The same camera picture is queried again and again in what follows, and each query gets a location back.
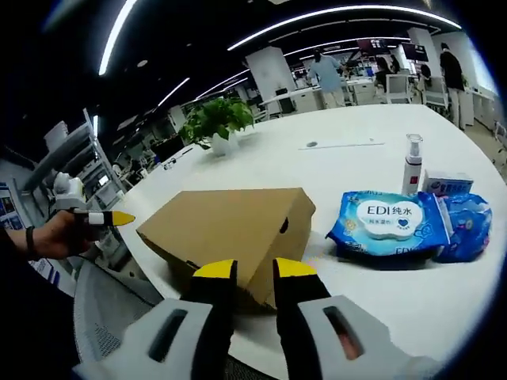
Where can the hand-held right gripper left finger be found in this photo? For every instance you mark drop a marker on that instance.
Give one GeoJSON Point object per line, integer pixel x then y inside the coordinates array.
{"type": "Point", "coordinates": [210, 316]}

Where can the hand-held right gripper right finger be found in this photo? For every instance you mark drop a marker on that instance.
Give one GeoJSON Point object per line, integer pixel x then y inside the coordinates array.
{"type": "Point", "coordinates": [301, 316]}

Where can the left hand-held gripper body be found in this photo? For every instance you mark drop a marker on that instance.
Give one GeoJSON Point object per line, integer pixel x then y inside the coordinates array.
{"type": "Point", "coordinates": [70, 194]}

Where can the brown cardboard shoe box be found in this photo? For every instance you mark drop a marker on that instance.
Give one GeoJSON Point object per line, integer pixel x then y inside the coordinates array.
{"type": "Point", "coordinates": [222, 225]}

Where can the blue wet wipes pack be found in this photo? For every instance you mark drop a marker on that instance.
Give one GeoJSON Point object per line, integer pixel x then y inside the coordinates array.
{"type": "Point", "coordinates": [388, 225]}

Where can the white spray bottle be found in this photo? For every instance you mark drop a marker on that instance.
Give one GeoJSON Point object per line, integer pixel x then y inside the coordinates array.
{"type": "Point", "coordinates": [412, 170]}

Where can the blue crinkled soft pack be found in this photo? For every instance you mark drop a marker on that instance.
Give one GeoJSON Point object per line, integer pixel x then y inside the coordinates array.
{"type": "Point", "coordinates": [467, 229]}

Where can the small white box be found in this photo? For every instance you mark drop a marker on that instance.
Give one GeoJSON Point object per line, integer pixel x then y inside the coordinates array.
{"type": "Point", "coordinates": [447, 182]}

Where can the person's left hand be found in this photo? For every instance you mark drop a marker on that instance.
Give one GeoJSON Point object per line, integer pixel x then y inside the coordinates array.
{"type": "Point", "coordinates": [59, 239]}

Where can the black wristband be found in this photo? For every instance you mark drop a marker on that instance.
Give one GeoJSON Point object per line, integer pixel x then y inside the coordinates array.
{"type": "Point", "coordinates": [30, 241]}

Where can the black pen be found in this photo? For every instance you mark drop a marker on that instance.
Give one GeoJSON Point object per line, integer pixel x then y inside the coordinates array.
{"type": "Point", "coordinates": [178, 159]}

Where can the green potted plant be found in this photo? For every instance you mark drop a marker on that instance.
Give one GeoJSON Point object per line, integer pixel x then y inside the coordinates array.
{"type": "Point", "coordinates": [218, 120]}

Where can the ceiling light strip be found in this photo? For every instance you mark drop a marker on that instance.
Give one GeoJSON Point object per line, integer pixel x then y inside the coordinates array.
{"type": "Point", "coordinates": [344, 20]}
{"type": "Point", "coordinates": [115, 35]}

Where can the white office chair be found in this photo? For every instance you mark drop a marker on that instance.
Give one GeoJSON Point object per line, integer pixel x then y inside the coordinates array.
{"type": "Point", "coordinates": [437, 95]}
{"type": "Point", "coordinates": [397, 89]}

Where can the wall poster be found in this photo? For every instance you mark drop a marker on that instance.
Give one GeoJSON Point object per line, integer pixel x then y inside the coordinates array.
{"type": "Point", "coordinates": [10, 206]}

